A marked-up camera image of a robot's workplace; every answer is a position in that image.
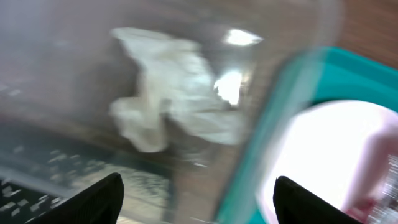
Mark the teal serving tray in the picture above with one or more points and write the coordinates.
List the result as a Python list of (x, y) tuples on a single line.
[(304, 80)]

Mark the red snack wrapper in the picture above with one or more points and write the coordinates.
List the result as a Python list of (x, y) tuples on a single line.
[(383, 208)]

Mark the clear plastic bin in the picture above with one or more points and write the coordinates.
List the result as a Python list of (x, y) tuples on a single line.
[(61, 69)]

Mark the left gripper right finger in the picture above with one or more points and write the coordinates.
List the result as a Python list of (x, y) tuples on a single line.
[(296, 205)]

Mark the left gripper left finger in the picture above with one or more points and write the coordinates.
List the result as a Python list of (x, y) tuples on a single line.
[(100, 203)]

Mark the white napkin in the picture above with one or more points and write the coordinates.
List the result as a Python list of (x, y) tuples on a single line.
[(177, 82)]

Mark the large white plate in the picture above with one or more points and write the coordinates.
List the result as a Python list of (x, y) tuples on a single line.
[(338, 150)]

